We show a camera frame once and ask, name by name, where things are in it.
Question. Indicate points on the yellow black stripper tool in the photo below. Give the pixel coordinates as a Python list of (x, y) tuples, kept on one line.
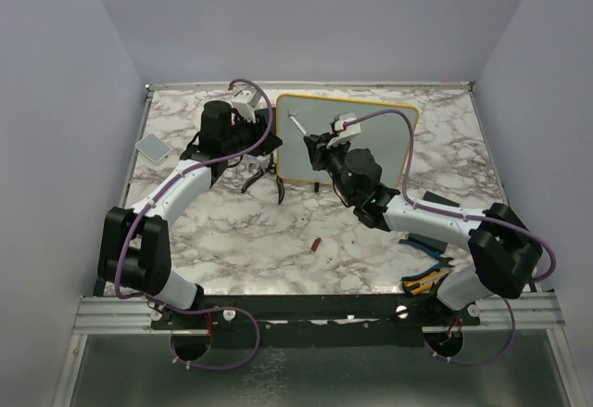
[(422, 283)]

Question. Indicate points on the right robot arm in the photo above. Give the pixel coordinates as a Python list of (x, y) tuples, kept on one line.
[(504, 256)]

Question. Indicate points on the red marker cap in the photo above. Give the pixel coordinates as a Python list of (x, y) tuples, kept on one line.
[(316, 244)]

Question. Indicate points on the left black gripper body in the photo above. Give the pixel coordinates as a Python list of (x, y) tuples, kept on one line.
[(246, 134)]

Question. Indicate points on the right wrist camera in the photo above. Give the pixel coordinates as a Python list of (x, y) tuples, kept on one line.
[(345, 127)]

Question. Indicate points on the yellow framed whiteboard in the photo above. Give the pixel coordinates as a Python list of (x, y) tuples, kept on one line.
[(386, 136)]

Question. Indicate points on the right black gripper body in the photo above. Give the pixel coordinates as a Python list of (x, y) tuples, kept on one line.
[(329, 158)]

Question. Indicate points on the black flat box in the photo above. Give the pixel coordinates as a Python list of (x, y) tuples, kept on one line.
[(434, 234)]

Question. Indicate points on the black base frame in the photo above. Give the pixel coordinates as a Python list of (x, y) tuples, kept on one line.
[(317, 321)]

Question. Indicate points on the white marker pen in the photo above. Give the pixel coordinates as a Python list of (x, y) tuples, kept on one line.
[(300, 127)]

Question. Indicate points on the blue handled cutters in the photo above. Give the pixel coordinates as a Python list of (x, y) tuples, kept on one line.
[(442, 260)]

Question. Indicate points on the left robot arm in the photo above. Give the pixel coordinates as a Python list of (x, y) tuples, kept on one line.
[(135, 245)]

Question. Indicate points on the white square device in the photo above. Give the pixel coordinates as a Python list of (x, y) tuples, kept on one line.
[(153, 149)]

